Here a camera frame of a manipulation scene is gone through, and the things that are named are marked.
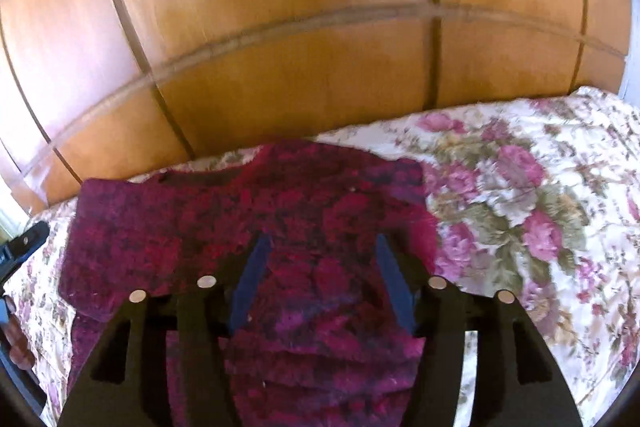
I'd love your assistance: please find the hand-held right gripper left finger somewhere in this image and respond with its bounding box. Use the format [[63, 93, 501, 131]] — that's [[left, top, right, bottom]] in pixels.
[[57, 232, 275, 427]]

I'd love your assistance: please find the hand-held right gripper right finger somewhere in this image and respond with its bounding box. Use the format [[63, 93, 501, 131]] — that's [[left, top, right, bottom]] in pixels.
[[375, 233, 584, 427]]

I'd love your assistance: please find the dark red knit sweater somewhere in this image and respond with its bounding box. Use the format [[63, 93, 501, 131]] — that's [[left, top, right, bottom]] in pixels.
[[57, 139, 441, 427]]

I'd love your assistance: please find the floral bedspread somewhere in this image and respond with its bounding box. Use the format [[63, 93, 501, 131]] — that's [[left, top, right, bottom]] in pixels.
[[5, 86, 640, 427]]

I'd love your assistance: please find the wooden wardrobe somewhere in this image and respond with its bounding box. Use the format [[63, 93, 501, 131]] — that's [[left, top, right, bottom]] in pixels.
[[0, 0, 640, 218]]

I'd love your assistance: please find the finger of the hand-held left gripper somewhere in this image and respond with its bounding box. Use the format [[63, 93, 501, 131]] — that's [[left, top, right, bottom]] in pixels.
[[0, 220, 52, 282]]

